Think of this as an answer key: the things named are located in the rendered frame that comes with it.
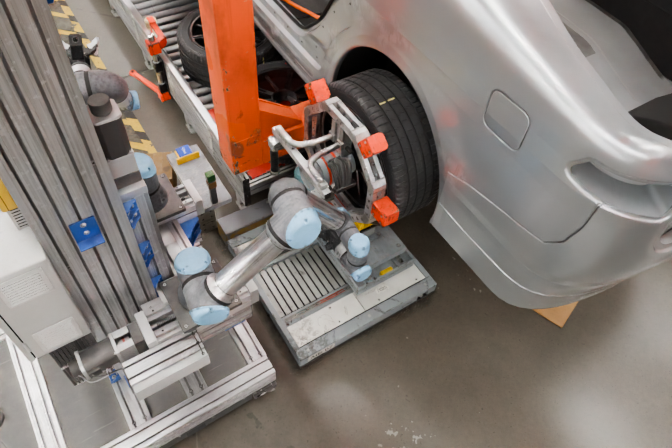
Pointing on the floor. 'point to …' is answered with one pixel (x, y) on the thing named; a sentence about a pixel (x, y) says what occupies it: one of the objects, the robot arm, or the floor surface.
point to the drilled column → (207, 221)
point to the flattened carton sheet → (557, 313)
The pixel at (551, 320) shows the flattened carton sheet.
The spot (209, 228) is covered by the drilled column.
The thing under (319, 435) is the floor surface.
